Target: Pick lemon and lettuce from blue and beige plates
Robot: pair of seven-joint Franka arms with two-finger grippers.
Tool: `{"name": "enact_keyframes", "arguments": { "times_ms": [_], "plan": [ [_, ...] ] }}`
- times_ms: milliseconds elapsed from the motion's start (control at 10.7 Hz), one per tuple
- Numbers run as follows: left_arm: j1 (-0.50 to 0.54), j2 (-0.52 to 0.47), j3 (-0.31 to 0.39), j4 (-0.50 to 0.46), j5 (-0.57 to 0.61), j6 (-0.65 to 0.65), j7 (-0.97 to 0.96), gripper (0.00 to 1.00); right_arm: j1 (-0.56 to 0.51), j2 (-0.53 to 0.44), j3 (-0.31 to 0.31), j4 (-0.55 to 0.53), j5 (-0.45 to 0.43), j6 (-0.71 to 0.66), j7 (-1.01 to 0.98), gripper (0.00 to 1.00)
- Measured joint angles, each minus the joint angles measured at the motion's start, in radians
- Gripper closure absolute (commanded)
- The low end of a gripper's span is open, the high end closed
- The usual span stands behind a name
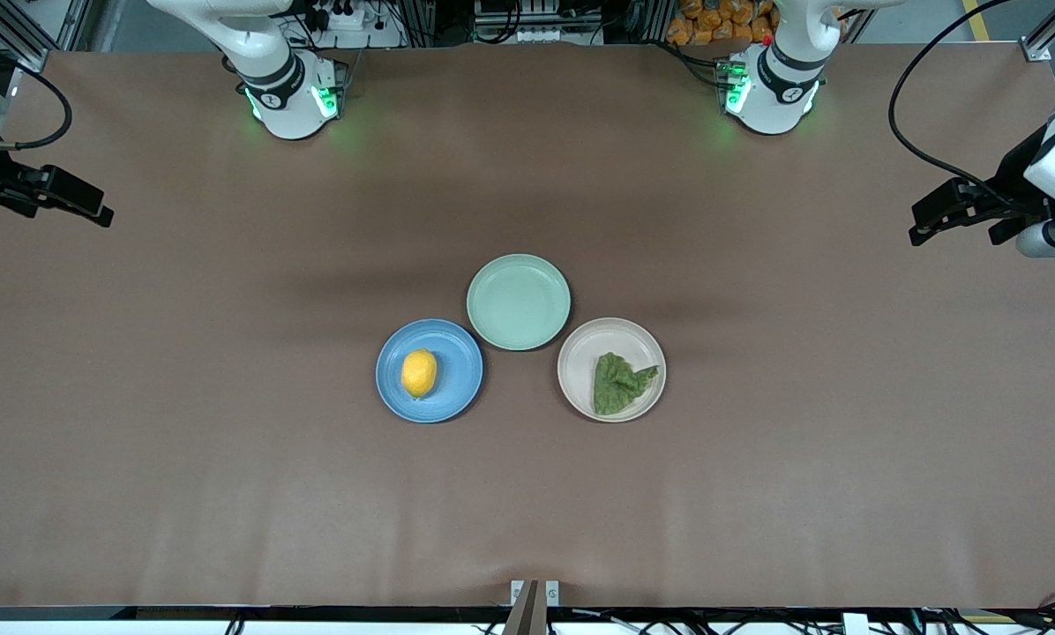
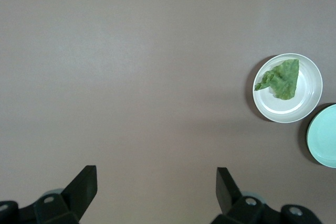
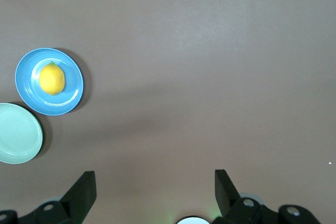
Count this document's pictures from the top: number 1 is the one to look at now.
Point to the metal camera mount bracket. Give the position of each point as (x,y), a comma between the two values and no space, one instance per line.
(534,600)

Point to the beige plate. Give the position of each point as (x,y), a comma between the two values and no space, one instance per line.
(589,353)

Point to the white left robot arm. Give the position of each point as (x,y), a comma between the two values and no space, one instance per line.
(774,97)

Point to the white power strip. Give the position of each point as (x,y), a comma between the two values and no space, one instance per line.
(351,22)

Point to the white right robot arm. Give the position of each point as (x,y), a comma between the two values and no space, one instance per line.
(289,106)

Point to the blue plate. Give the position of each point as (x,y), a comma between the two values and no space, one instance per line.
(452,379)

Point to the orange snack packets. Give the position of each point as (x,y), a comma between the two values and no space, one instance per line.
(713,22)

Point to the yellow lemon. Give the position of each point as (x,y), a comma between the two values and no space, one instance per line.
(419,373)

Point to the mint green plate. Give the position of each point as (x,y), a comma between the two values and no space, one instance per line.
(519,302)

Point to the green lettuce leaf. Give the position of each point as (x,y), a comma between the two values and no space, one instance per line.
(614,388)

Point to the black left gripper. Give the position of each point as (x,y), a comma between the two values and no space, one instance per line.
(1012,174)

